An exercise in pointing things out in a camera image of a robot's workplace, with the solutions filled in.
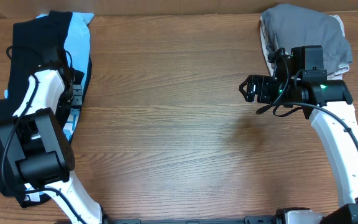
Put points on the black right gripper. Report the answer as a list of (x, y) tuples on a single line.
[(252, 82)]

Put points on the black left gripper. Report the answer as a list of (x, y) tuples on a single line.
[(77, 99)]

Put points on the black t-shirt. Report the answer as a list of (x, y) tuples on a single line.
[(68, 30)]

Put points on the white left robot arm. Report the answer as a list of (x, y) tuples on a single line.
[(35, 148)]

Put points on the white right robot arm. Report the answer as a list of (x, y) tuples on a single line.
[(299, 82)]

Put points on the light blue t-shirt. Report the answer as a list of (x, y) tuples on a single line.
[(49, 75)]

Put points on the gray folded garment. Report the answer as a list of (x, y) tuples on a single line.
[(288, 26)]

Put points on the beige folded garment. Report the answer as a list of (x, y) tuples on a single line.
[(338, 75)]

